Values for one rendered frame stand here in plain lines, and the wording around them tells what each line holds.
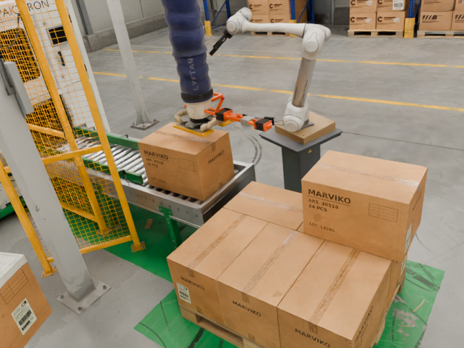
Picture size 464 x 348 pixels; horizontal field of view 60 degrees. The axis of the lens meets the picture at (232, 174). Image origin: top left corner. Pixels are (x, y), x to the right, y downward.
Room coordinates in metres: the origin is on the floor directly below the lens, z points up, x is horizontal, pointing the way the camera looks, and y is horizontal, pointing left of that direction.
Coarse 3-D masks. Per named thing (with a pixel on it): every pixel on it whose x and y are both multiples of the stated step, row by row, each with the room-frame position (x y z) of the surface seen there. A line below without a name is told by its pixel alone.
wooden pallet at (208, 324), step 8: (400, 280) 1.84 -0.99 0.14; (400, 288) 1.86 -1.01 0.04; (184, 312) 1.91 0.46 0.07; (192, 312) 1.86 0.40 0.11; (192, 320) 1.88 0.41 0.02; (200, 320) 1.86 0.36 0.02; (208, 320) 1.85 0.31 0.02; (384, 320) 1.59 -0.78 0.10; (208, 328) 1.79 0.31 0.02; (216, 328) 1.78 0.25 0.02; (224, 328) 1.69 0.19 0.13; (384, 328) 1.60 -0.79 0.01; (224, 336) 1.71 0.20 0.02; (232, 336) 1.70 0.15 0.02; (240, 336) 1.61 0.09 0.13; (376, 336) 1.48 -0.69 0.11; (240, 344) 1.64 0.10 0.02; (248, 344) 1.58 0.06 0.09; (256, 344) 1.53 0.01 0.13; (376, 344) 1.50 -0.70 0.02
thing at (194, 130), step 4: (176, 124) 2.72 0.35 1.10; (180, 124) 2.71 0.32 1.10; (184, 124) 2.68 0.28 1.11; (180, 128) 2.66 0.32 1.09; (184, 128) 2.63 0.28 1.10; (188, 128) 2.61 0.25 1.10; (192, 128) 2.60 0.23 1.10; (196, 128) 2.59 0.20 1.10; (188, 132) 2.60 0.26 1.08; (192, 132) 2.56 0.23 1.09; (196, 132) 2.54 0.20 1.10; (200, 132) 2.52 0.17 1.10; (204, 132) 2.52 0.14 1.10; (208, 132) 2.51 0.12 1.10; (212, 132) 2.53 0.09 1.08; (200, 136) 2.50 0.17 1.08; (204, 136) 2.49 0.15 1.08
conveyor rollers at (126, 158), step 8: (64, 144) 4.01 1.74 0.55; (80, 144) 3.95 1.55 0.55; (88, 144) 3.92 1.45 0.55; (96, 144) 3.89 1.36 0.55; (112, 144) 3.83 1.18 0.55; (112, 152) 3.68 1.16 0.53; (120, 152) 3.65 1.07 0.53; (128, 152) 3.62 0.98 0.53; (136, 152) 3.58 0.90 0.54; (64, 160) 3.61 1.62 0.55; (96, 160) 3.53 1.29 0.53; (104, 160) 3.50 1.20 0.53; (120, 160) 3.43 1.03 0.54; (128, 160) 3.40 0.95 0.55; (136, 160) 3.37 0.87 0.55; (128, 168) 3.26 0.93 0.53; (136, 168) 3.22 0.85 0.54; (144, 168) 3.18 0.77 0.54; (144, 176) 3.05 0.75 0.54; (144, 184) 2.92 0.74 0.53; (160, 192) 2.73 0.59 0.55; (168, 192) 2.76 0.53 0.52; (192, 200) 2.57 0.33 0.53; (200, 200) 2.53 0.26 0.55
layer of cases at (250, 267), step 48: (240, 192) 2.56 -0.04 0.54; (288, 192) 2.47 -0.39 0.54; (192, 240) 2.07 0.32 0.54; (240, 240) 2.00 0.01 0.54; (288, 240) 1.93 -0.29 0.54; (192, 288) 1.82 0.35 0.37; (240, 288) 1.59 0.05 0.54; (288, 288) 1.54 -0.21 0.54; (336, 288) 1.49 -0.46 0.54; (384, 288) 1.55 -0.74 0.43; (288, 336) 1.39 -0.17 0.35; (336, 336) 1.22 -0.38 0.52
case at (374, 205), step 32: (320, 160) 2.16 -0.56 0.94; (352, 160) 2.11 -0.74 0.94; (384, 160) 2.05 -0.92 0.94; (320, 192) 1.90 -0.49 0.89; (352, 192) 1.78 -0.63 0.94; (384, 192) 1.73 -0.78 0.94; (416, 192) 1.72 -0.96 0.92; (320, 224) 1.90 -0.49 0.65; (352, 224) 1.78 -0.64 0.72; (384, 224) 1.67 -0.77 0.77; (416, 224) 1.81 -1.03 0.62; (384, 256) 1.66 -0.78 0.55
